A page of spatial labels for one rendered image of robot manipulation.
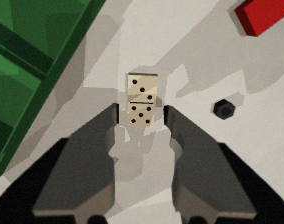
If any red and white eraser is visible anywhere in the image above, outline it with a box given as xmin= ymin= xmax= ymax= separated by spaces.
xmin=234 ymin=0 xmax=284 ymax=37

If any green rack of labelled bins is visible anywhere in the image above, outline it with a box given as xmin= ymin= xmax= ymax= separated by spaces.
xmin=0 ymin=0 xmax=106 ymax=177

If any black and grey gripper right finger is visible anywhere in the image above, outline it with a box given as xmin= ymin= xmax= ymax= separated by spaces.
xmin=163 ymin=105 xmax=284 ymax=224

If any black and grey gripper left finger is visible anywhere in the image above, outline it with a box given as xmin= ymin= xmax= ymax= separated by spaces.
xmin=0 ymin=103 xmax=119 ymax=224

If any beige domino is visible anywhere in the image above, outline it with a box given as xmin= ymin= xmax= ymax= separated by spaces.
xmin=127 ymin=73 xmax=158 ymax=127

